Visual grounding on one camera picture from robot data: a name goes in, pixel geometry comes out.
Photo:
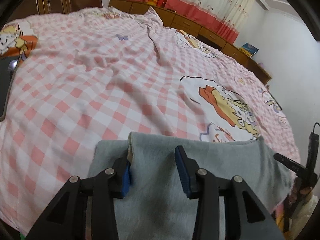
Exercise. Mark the grey pants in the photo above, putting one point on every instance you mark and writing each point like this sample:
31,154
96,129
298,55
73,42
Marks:
155,210

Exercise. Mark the blue book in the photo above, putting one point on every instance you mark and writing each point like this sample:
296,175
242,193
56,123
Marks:
248,48

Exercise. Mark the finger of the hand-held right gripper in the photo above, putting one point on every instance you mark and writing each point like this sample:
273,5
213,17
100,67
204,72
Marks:
290,163

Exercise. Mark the yellow box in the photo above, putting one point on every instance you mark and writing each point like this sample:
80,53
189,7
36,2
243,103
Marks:
153,0

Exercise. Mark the low wooden cabinet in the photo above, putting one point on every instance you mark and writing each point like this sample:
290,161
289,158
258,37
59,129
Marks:
185,22

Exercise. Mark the wooden headboard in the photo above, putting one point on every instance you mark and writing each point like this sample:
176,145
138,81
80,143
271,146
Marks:
55,0

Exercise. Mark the black smartphone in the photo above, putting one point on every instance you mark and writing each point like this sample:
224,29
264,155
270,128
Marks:
5,85

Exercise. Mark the red container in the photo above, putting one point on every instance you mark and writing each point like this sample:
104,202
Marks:
162,0

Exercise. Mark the wide cream and red curtain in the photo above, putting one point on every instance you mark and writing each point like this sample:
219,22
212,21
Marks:
212,2

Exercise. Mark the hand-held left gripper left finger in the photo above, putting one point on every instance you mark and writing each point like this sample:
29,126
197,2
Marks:
126,178

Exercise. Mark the person's right hand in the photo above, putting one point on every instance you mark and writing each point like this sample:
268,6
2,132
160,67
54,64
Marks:
306,192

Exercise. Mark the pink checked bedsheet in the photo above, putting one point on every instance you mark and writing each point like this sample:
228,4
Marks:
100,92

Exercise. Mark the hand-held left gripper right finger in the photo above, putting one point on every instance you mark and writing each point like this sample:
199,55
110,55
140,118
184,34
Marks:
183,175

